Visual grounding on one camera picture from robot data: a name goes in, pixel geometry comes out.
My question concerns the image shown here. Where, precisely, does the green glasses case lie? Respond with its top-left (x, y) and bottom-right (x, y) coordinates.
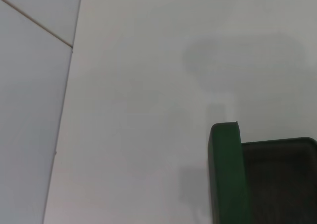
top-left (207, 121), bottom-right (317, 224)

